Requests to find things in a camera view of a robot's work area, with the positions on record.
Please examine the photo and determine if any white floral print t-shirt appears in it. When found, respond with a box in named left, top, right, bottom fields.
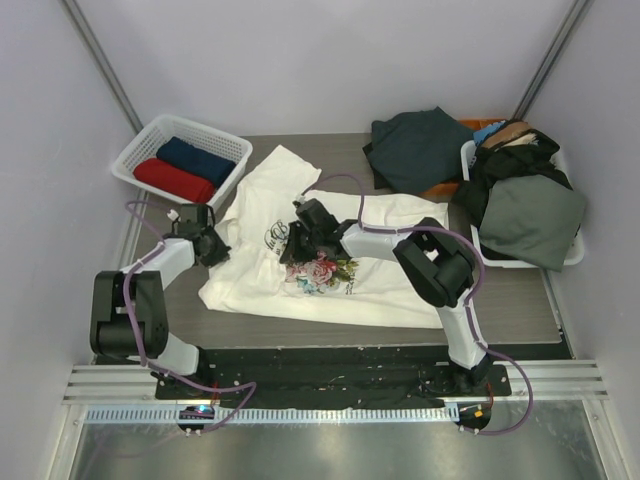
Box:
left=199, top=146, right=448, bottom=329

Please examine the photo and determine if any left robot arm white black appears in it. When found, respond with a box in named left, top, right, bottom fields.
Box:
left=89, top=203, right=230, bottom=399

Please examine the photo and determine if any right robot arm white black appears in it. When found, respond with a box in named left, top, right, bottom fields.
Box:
left=280, top=198, right=492, bottom=395

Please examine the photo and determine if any rolled red t-shirt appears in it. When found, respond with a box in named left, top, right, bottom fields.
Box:
left=133, top=158, right=216, bottom=203

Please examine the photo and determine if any rolled navy blue t-shirt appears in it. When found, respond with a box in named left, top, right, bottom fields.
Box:
left=156, top=137, right=236, bottom=187

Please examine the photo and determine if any white plastic lattice basket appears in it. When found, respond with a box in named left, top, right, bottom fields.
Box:
left=111, top=114, right=253, bottom=211

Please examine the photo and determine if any dark teal folded t-shirt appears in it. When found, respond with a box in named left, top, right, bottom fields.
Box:
left=363, top=107, right=474, bottom=195

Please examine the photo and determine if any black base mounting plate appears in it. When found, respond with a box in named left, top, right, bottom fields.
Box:
left=155, top=346, right=512, bottom=410

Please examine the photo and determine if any orange plastic tray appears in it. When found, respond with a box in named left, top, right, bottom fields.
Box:
left=419, top=118, right=503, bottom=199

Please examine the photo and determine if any white plastic laundry bin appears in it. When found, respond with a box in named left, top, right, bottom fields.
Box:
left=460, top=140, right=585, bottom=269

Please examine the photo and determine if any blue cloth in bin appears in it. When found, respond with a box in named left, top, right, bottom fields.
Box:
left=473, top=120, right=509, bottom=146

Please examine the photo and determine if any tan beige garment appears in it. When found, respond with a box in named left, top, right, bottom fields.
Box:
left=480, top=120, right=534, bottom=149

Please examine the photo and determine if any grey green t-shirt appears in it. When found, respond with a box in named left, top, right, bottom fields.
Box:
left=479, top=175, right=587, bottom=272

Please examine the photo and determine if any black crumpled garment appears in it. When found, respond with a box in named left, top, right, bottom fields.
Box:
left=452, top=130, right=572, bottom=227

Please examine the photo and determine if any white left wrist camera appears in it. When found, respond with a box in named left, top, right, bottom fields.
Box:
left=167, top=209, right=180, bottom=222

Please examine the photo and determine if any slotted white cable duct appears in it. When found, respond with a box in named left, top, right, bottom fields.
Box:
left=84, top=404, right=459, bottom=425

